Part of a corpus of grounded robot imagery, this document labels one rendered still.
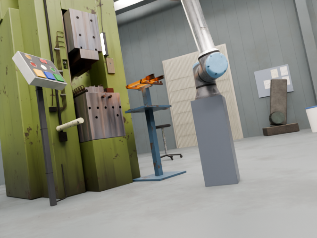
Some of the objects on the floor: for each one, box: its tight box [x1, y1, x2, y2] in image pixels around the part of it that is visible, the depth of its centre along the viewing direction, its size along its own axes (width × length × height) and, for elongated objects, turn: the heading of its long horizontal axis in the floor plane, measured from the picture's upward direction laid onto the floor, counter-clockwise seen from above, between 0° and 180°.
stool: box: [155, 124, 183, 161], centre depth 494 cm, size 55×52×65 cm
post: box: [35, 86, 57, 206], centre depth 209 cm, size 4×4×108 cm
